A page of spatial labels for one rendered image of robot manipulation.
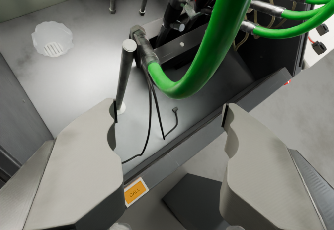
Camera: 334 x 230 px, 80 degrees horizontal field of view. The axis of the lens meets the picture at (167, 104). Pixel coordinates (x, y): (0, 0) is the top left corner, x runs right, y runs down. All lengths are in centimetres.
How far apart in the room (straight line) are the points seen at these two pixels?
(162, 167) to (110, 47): 37
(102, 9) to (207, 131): 47
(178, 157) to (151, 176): 7
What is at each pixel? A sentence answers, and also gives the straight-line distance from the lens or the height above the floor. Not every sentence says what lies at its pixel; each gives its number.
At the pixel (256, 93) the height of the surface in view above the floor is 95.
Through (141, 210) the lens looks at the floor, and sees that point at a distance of 144.
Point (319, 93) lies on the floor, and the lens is 240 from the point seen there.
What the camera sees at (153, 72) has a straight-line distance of 21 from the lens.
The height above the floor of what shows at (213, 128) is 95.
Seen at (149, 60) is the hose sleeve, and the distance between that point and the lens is 22.
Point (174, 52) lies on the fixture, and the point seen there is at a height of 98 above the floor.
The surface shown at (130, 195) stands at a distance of 42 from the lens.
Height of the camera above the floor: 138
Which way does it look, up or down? 70 degrees down
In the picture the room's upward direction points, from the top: 50 degrees clockwise
